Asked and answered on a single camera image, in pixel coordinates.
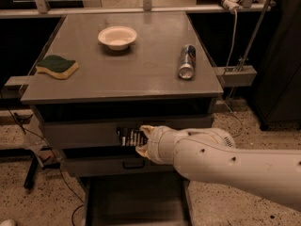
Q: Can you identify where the top grey drawer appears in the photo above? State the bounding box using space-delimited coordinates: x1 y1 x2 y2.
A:
40 115 214 149

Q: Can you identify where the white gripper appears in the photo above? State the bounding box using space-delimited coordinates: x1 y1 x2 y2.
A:
135 125 175 165

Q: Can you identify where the black clamp tool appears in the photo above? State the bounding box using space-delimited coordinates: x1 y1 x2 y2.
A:
24 148 60 190

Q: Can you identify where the silver blue drink can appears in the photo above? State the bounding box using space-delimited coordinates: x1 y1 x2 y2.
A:
179 44 196 80

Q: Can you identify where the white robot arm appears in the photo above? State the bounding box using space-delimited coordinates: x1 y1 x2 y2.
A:
136 125 301 211

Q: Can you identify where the grey metal bracket block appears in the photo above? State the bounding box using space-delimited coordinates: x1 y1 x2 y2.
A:
214 66 257 88

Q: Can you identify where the dark cabinet at right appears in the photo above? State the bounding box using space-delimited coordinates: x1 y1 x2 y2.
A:
249 0 301 130

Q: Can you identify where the white power cable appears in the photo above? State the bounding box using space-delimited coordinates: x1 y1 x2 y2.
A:
210 8 245 139

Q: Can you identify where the bottom open grey drawer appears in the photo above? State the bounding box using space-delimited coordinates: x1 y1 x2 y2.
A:
83 171 193 226

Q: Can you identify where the grey drawer cabinet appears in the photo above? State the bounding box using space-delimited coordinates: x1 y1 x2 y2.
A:
20 11 224 226

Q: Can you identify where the green and yellow sponge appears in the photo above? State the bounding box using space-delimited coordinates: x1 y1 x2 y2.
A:
36 55 79 80

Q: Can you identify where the diagonal metal rod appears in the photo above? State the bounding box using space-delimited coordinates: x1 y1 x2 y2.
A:
235 0 272 72

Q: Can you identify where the middle grey drawer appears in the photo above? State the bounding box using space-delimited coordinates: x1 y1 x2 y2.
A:
64 154 174 177

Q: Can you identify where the black floor cable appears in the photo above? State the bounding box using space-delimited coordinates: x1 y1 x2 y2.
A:
0 91 86 226

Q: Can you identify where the white paper bowl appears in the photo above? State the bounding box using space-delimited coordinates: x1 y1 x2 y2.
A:
98 26 137 51

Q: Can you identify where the black rxbar chocolate bar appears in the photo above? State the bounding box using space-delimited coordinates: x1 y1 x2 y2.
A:
117 127 148 147

